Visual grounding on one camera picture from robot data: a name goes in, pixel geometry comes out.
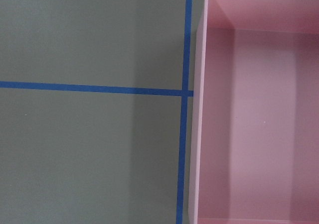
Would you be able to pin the pink plastic bin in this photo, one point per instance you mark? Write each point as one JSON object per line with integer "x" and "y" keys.
{"x": 255, "y": 126}

